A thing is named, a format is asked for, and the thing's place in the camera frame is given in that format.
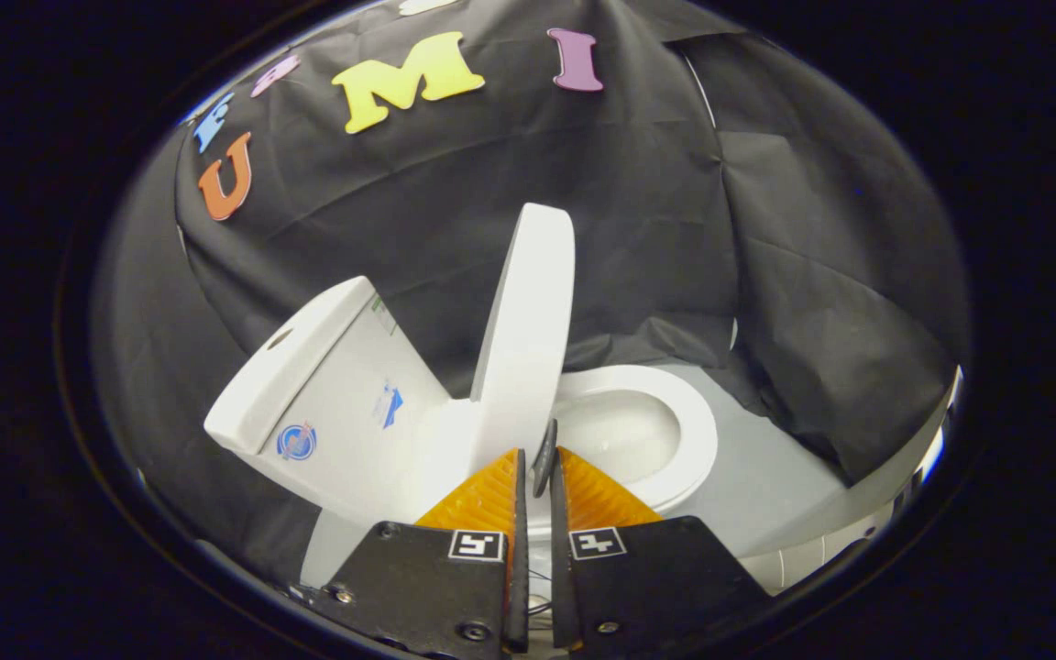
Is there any white toilet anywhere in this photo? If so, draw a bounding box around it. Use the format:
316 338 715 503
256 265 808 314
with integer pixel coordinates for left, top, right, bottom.
204 275 720 589

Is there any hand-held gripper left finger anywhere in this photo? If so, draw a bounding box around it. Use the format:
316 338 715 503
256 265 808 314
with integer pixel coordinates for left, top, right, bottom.
303 447 530 656

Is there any black backdrop cloth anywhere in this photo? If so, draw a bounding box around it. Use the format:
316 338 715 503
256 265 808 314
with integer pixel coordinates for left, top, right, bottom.
93 0 974 588

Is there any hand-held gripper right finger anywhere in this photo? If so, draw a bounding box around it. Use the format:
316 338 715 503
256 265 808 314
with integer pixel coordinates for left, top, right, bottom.
550 446 773 656

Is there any white toilet lid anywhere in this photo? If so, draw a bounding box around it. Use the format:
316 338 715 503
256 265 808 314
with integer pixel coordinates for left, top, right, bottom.
468 203 577 476

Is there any round grey lid handle tab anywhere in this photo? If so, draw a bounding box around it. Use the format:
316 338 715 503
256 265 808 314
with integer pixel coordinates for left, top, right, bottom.
531 419 559 500

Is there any white toilet seat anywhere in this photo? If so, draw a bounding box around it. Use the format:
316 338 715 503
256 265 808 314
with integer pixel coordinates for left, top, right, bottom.
548 365 720 516

